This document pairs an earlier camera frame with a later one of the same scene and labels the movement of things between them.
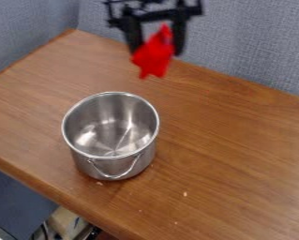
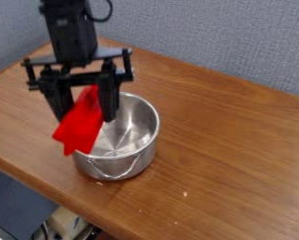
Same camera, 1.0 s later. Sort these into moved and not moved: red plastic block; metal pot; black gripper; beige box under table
Moved: red plastic block; black gripper
Not moved: beige box under table; metal pot
